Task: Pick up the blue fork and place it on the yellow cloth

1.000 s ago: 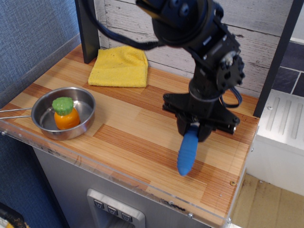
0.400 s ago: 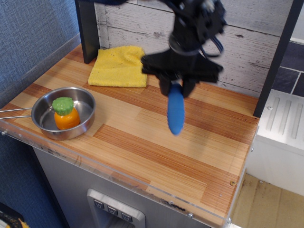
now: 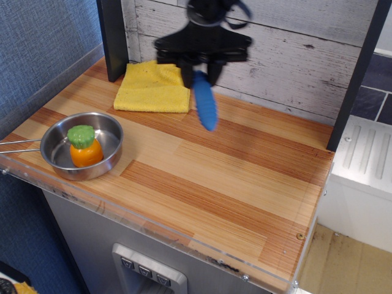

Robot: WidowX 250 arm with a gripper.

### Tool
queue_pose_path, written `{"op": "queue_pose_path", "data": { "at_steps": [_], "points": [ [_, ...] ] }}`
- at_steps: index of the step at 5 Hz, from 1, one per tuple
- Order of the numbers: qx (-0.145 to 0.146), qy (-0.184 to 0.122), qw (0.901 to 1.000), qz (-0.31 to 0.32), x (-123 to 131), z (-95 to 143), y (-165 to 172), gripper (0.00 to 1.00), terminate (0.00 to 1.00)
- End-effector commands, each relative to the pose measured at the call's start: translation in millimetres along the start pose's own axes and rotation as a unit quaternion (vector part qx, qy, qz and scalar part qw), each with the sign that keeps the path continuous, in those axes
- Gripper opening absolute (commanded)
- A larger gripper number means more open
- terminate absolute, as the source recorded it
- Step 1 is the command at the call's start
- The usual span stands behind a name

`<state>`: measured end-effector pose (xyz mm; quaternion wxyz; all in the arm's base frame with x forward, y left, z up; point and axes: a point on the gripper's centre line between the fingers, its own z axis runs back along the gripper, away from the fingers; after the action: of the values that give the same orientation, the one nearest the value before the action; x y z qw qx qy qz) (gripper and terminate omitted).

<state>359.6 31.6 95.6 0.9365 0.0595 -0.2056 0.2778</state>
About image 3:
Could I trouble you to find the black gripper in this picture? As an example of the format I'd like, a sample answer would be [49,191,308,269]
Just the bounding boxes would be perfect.
[154,22,252,88]

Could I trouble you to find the blue handled metal fork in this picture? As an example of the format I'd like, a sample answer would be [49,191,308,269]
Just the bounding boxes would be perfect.
[192,70,218,131]

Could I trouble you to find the yellow cloth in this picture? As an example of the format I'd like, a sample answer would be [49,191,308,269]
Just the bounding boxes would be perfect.
[113,60,190,113]

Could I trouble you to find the orange toy carrot green top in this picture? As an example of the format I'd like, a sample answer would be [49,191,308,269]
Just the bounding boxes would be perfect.
[67,125,104,168]

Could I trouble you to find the white ribbed appliance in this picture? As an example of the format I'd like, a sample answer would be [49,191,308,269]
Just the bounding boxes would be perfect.
[318,116,391,252]

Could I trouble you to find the grey dispenser button panel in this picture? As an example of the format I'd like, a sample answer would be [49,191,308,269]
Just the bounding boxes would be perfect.
[111,243,188,293]

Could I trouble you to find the yellow object bottom corner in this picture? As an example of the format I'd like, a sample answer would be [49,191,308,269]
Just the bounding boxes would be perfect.
[13,282,38,294]

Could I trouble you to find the dark grey left post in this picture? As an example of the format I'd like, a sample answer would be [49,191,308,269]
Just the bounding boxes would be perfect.
[96,0,129,82]

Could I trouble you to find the dark grey post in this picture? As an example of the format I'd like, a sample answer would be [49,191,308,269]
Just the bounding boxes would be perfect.
[326,0,391,152]
[96,0,129,82]

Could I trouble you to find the steel pan with handle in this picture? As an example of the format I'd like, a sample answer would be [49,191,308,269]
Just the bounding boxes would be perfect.
[1,112,124,181]

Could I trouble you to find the dark grey right post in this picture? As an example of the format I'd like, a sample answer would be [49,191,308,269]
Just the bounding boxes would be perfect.
[326,0,391,152]

